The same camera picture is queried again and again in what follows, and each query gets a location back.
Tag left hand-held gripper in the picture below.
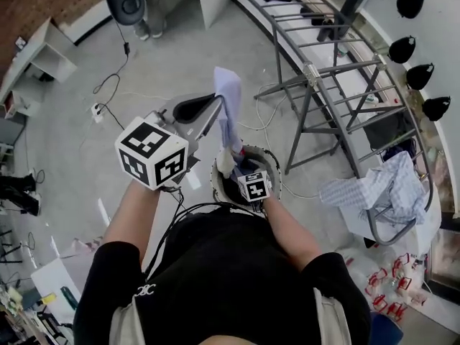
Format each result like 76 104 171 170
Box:
114 93 224 191

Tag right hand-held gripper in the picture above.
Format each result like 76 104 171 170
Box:
236 170 273 203

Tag light blue shirt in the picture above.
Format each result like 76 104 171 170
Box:
213 66 259 179

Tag grey metal drying rack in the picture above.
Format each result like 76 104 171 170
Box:
242 0 434 246

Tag white blue checked clothes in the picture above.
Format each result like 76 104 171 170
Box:
318 151 428 226

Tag person's right forearm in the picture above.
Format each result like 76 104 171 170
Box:
264 195 323 269

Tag person's left forearm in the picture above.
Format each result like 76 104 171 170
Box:
102 180 161 265

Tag white ribbed laundry basket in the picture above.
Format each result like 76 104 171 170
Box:
210 144 282 204

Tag person's black shirt torso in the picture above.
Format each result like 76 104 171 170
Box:
73 203 371 345

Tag white desk with shelves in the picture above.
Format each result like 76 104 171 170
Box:
154 0 231 30

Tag black bag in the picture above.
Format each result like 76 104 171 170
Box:
362 113 418 150

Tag dark blue bag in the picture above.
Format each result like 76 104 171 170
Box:
380 145 418 161

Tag black device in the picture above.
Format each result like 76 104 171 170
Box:
300 6 351 42

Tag clear bag of red-clipped jars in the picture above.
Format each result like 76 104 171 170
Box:
341 248 431 323

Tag small white desk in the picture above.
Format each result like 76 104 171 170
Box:
0 17 78 119

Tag blue plastic seat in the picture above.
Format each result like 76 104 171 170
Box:
369 313 403 345

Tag tall white cabinet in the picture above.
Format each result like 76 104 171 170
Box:
30 241 96 325

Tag group of black hanging bags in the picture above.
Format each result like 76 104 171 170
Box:
387 0 452 122

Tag white hook panel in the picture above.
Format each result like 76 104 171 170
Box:
359 0 460 215

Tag white cable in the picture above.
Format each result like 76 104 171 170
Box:
118 83 321 198

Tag long black cable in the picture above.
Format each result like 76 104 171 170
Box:
96 102 126 131

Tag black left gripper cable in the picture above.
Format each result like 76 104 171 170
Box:
143 185 231 283

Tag black cable with inline box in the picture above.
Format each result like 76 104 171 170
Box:
92 22 132 118

